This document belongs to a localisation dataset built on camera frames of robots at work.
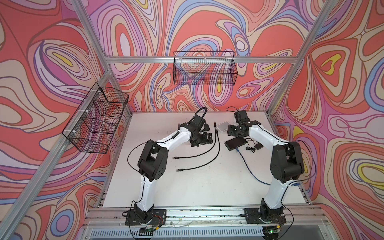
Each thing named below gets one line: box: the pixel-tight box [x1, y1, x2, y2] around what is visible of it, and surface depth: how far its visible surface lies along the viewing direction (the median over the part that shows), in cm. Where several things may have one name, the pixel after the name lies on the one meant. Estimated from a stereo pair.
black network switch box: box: [224, 137, 247, 151], surface depth 102 cm
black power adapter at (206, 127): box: [203, 123, 210, 131], surface depth 113 cm
